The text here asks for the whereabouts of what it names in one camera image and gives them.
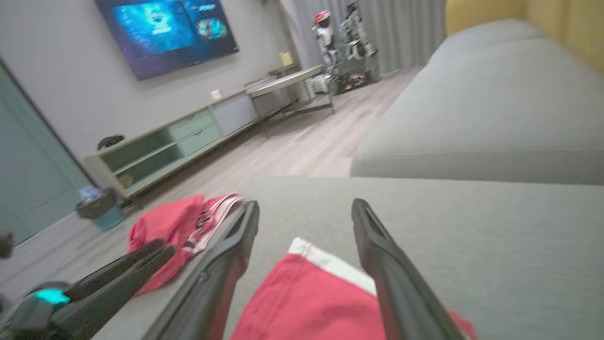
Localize wall mounted television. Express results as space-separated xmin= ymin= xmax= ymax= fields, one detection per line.
xmin=94 ymin=0 xmax=239 ymax=81

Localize round grey coffee table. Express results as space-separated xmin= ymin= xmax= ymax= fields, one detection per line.
xmin=246 ymin=65 xmax=336 ymax=137

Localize teal waste bin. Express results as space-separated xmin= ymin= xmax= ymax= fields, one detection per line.
xmin=75 ymin=187 xmax=126 ymax=232

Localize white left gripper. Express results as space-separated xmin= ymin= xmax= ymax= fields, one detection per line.
xmin=0 ymin=238 xmax=176 ymax=340

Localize large grey fabric ottoman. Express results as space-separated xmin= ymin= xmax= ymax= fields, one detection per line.
xmin=92 ymin=176 xmax=604 ymax=340

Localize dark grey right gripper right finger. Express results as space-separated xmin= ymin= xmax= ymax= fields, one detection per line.
xmin=352 ymin=198 xmax=468 ymax=340

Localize black object on cabinet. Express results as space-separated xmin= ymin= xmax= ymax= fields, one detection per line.
xmin=98 ymin=135 xmax=126 ymax=151

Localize white humanoid robot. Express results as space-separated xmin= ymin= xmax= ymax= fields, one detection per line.
xmin=311 ymin=9 xmax=338 ymax=93

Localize low green TV cabinet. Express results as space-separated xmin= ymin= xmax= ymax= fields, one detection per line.
xmin=85 ymin=90 xmax=260 ymax=199

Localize yellow sofa backrest cushion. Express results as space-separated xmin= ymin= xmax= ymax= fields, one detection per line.
xmin=445 ymin=0 xmax=527 ymax=34
xmin=525 ymin=0 xmax=567 ymax=43
xmin=564 ymin=0 xmax=604 ymax=74

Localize skeletal robot on wheeled base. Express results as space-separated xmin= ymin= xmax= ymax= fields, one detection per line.
xmin=328 ymin=0 xmax=380 ymax=95

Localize red jersey with white trim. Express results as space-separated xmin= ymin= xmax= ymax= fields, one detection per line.
xmin=128 ymin=193 xmax=243 ymax=296

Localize teal green door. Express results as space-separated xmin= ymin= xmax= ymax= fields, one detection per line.
xmin=0 ymin=61 xmax=92 ymax=246

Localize grey curtain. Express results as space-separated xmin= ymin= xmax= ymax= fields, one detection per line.
xmin=283 ymin=0 xmax=446 ymax=76

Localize red shorts with elastic waistband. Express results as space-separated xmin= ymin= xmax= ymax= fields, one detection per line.
xmin=230 ymin=238 xmax=477 ymax=340

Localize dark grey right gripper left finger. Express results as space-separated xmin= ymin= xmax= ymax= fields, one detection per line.
xmin=142 ymin=201 xmax=260 ymax=340

